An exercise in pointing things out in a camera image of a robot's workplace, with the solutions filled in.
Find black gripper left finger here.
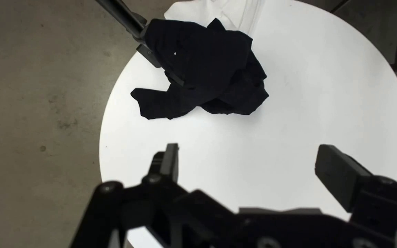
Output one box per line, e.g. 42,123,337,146
151,142,181,183

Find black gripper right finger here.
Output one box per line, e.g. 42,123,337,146
315,143,375,214

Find black shirt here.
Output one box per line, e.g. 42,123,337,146
130,18,270,121

